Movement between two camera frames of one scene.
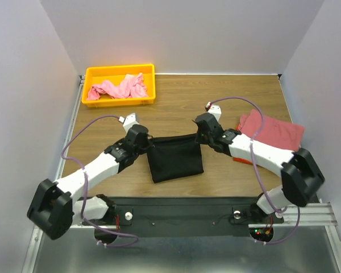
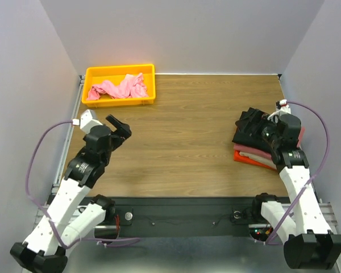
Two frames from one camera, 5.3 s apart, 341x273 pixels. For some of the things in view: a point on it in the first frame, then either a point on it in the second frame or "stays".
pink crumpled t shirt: (133, 86) stays
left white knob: (128, 215) stays
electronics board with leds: (262, 234) stays
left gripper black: (147, 144) → (123, 129)
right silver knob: (237, 214) stays
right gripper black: (202, 136) → (259, 125)
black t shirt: (174, 157) → (248, 131)
